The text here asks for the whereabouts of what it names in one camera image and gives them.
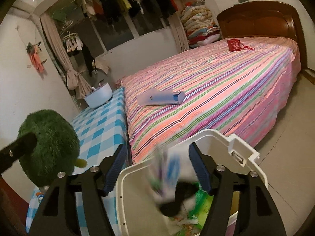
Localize brown wooden headboard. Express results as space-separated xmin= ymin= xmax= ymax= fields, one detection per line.
xmin=217 ymin=0 xmax=308 ymax=72

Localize white red toothpaste box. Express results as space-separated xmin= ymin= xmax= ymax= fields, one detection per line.
xmin=148 ymin=146 xmax=197 ymax=197

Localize green tissue pack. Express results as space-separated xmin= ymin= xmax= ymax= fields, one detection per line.
xmin=188 ymin=182 xmax=216 ymax=223

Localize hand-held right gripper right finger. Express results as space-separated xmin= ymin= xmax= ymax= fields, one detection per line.
xmin=188 ymin=143 xmax=287 ymax=236

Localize beige tied curtain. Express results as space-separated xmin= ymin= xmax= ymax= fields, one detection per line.
xmin=41 ymin=13 xmax=91 ymax=96

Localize pink striped bedsheet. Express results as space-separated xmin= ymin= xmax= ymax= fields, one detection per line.
xmin=120 ymin=36 xmax=302 ymax=164

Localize blue checkered tablecloth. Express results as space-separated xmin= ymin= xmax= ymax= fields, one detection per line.
xmin=26 ymin=87 xmax=127 ymax=236

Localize white hanging garment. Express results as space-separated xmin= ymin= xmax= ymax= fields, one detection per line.
xmin=92 ymin=59 xmax=110 ymax=74

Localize green plush toy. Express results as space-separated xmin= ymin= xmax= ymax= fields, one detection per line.
xmin=18 ymin=110 xmax=88 ymax=187

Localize drying rack with socks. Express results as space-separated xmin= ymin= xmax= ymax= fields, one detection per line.
xmin=61 ymin=32 xmax=84 ymax=56

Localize row of hanging clothes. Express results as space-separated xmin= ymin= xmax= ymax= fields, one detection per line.
xmin=81 ymin=0 xmax=205 ymax=20

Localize black hanging garment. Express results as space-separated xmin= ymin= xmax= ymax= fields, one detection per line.
xmin=81 ymin=45 xmax=96 ymax=77

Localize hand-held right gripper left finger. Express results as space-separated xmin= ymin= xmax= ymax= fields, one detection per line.
xmin=28 ymin=145 xmax=127 ymax=236

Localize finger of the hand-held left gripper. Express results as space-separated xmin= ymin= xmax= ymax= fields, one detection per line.
xmin=0 ymin=133 xmax=38 ymax=175

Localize white plastic bin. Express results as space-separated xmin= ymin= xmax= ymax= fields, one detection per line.
xmin=116 ymin=128 xmax=269 ymax=236

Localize red pouch with tassel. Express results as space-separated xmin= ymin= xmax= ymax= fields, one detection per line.
xmin=226 ymin=38 xmax=254 ymax=53

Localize pink clothes on wall hook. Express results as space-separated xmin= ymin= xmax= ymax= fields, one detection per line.
xmin=26 ymin=42 xmax=47 ymax=73

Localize stack of folded quilts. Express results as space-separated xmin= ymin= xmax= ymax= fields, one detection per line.
xmin=181 ymin=1 xmax=221 ymax=48

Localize pale blue basin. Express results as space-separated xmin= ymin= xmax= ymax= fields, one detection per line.
xmin=84 ymin=83 xmax=114 ymax=109

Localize window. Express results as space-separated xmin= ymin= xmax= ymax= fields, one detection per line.
xmin=91 ymin=12 xmax=170 ymax=52

